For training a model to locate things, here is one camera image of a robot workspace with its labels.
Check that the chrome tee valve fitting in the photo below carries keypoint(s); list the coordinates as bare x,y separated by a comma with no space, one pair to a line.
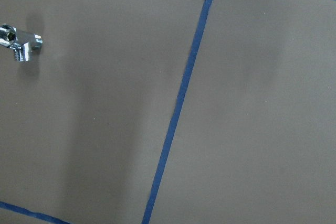
23,44

